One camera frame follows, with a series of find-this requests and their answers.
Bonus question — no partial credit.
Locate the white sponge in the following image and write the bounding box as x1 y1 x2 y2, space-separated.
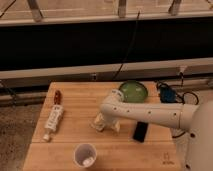
91 113 106 132

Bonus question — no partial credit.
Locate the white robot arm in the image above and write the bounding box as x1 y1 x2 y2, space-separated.
100 89 213 171

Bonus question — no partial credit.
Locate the black smartphone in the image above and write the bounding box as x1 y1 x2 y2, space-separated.
133 122 148 143

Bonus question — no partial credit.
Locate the black cable by table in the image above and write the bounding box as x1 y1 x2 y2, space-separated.
156 81 200 139

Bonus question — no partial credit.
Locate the clear plastic cup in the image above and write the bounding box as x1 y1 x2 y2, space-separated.
73 143 97 168

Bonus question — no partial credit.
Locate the blue connector box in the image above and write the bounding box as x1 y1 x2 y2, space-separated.
160 87 176 103

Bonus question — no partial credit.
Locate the white tube with label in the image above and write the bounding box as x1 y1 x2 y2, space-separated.
43 105 63 142

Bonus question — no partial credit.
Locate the red brown handled tool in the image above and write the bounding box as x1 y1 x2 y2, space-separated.
54 90 61 105

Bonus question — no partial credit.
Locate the small white cup content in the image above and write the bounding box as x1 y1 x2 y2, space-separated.
83 158 93 167

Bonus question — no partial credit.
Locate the green ceramic bowl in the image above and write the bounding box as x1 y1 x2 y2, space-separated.
119 80 148 103

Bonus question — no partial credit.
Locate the black hanging cable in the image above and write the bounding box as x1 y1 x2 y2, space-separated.
111 9 142 81

